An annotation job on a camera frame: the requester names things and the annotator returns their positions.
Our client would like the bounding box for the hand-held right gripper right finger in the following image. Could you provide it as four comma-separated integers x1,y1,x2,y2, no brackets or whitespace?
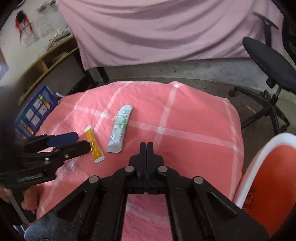
147,142,269,241

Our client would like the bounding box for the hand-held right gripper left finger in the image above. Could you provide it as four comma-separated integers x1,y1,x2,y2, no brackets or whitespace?
35,142,148,241

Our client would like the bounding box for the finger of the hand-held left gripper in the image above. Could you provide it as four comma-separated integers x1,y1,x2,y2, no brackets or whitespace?
46,140,92,163
23,132,79,153

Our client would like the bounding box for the yellow orange sachet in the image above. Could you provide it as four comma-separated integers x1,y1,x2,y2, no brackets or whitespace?
84,126,105,164

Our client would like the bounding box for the green and white sachet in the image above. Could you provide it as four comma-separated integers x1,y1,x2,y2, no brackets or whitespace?
106,105,134,153

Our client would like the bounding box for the orange bin with white rim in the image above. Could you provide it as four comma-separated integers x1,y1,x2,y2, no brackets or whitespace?
232,133,296,241

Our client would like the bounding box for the person's left hand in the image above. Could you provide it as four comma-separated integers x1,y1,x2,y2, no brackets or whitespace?
0,184,40,212

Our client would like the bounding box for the blue cardboard box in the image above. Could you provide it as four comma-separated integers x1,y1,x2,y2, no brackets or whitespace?
14,85,61,141

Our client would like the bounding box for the pink plaid blanket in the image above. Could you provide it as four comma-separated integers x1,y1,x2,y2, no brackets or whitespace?
35,80,245,241

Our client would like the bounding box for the wooden desk shelf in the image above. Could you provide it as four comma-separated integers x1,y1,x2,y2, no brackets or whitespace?
16,35,80,100

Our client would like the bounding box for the stack of papers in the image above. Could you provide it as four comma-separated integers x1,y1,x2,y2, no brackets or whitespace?
52,51,68,63

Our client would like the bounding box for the stack of books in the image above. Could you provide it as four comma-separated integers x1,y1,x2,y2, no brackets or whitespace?
45,28,74,49

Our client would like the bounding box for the red black hanging decoration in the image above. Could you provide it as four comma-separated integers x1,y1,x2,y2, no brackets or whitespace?
15,10,37,43

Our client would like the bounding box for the pink hanging sheet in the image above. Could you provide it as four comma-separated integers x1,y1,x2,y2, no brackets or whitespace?
55,0,286,71

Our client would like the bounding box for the black mesh office chair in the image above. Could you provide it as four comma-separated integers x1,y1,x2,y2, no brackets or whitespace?
229,11,296,135

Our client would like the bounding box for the paper wall calendar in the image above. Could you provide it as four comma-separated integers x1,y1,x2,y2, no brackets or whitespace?
24,17,56,48

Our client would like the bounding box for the wire wall shelf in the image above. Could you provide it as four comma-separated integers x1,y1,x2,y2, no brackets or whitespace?
37,0,57,12

